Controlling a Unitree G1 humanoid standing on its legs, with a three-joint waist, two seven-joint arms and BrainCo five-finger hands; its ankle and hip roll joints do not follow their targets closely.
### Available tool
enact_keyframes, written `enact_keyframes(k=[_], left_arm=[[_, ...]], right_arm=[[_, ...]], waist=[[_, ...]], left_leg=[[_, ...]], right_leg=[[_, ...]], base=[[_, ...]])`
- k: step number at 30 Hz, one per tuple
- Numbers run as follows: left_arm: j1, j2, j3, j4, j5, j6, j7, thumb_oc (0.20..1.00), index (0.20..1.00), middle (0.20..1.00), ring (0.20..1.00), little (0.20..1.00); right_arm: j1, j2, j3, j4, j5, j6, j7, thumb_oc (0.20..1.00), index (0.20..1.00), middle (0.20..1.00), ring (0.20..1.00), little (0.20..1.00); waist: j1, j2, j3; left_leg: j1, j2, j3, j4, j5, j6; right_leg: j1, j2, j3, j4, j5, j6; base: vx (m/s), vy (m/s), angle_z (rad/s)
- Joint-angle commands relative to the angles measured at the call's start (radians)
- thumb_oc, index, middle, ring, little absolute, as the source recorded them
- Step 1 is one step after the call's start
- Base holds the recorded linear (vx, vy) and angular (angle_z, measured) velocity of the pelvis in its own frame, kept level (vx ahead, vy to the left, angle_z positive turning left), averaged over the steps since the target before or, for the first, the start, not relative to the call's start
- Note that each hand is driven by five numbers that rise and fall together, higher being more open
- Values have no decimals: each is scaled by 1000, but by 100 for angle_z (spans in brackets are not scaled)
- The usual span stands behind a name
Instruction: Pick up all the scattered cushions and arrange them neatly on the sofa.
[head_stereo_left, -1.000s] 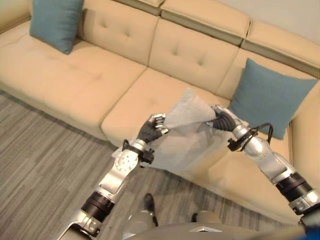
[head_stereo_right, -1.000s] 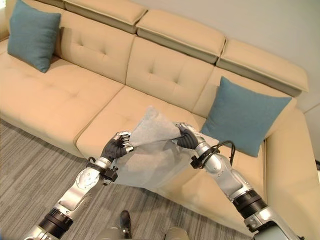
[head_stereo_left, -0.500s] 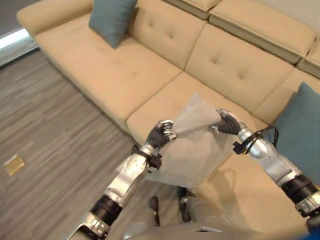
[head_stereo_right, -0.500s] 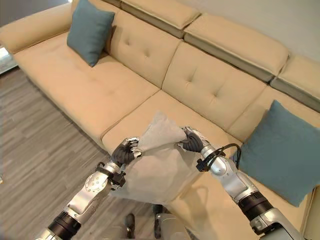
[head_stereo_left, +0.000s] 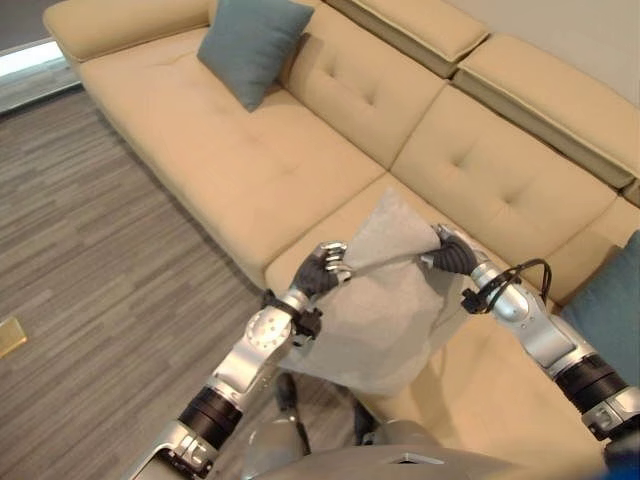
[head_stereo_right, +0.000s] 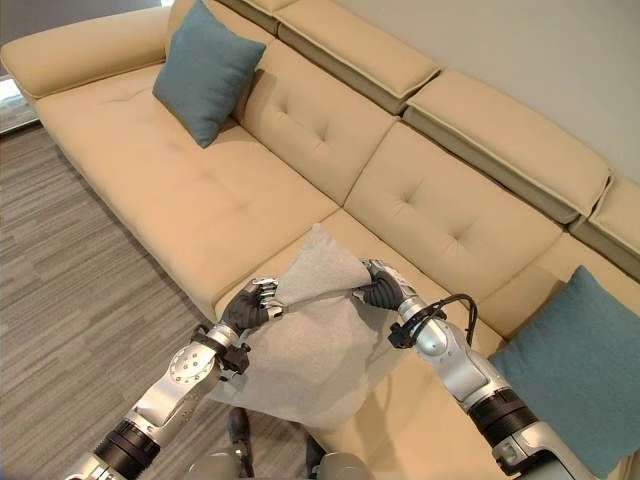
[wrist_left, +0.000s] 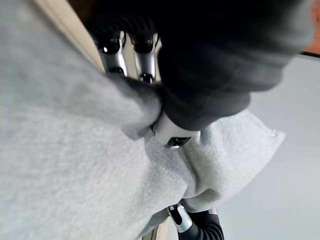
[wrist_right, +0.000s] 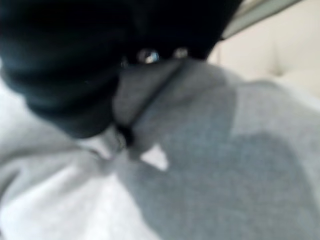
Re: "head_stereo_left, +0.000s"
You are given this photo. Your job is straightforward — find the teal blue cushion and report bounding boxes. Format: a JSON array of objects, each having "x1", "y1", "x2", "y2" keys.
[
  {"x1": 196, "y1": 0, "x2": 316, "y2": 113},
  {"x1": 558, "y1": 233, "x2": 640, "y2": 386}
]

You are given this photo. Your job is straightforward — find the silver robot body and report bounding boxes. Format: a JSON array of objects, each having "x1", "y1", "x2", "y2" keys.
[{"x1": 239, "y1": 372, "x2": 601, "y2": 480}]

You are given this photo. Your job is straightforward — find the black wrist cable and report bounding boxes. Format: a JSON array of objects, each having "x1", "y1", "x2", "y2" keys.
[{"x1": 479, "y1": 258, "x2": 553, "y2": 306}]

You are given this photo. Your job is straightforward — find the light grey cushion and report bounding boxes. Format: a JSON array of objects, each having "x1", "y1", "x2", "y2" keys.
[{"x1": 277, "y1": 187, "x2": 464, "y2": 399}]

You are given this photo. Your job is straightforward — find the brass floor socket plate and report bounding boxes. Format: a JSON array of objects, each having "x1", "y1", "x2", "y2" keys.
[{"x1": 0, "y1": 317, "x2": 28, "y2": 359}]

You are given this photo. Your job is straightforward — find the beige leather sofa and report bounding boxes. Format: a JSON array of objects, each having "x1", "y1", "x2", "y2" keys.
[{"x1": 42, "y1": 0, "x2": 640, "y2": 470}]

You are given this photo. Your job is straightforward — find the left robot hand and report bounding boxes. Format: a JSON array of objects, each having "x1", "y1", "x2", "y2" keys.
[{"x1": 288, "y1": 241, "x2": 354, "y2": 300}]

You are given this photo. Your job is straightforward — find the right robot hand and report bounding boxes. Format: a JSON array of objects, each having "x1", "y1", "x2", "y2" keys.
[{"x1": 420, "y1": 224, "x2": 476, "y2": 276}]

